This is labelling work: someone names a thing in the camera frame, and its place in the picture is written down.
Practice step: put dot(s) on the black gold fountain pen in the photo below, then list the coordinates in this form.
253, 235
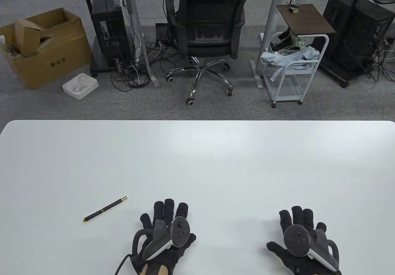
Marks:
114, 204

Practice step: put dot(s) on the grey hand controller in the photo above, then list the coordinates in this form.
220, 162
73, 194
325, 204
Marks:
180, 231
296, 239

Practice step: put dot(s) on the white metal rolling cart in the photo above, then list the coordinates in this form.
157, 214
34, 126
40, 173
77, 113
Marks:
285, 88

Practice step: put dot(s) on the brown cardboard box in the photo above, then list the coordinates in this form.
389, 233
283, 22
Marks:
55, 59

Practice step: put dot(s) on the person's right hand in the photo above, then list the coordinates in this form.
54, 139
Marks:
297, 216

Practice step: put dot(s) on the light blue cloth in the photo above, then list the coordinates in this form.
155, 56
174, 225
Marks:
293, 57

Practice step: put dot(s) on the black power strip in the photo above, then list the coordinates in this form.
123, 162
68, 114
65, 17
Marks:
118, 65

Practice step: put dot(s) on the black device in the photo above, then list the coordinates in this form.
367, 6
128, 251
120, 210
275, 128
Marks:
282, 42

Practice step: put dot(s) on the grey left hand controller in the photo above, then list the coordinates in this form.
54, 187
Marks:
180, 231

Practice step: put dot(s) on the person's left hand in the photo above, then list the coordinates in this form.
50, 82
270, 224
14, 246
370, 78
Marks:
160, 210

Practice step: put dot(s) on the person's left forearm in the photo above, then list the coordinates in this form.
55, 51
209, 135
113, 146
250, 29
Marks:
148, 270

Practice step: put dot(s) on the brown wooden side table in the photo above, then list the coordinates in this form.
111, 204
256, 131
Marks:
305, 19

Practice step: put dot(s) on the large black mesh computer tower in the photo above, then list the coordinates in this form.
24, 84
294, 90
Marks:
351, 31

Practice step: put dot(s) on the white plastic tray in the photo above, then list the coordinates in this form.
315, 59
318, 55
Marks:
81, 86

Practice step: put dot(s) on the small green object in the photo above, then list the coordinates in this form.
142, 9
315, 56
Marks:
293, 10

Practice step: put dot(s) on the grey right hand controller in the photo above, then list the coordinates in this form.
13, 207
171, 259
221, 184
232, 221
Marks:
296, 239

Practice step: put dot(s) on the black mesh office chair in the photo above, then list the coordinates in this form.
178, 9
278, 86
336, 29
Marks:
209, 19

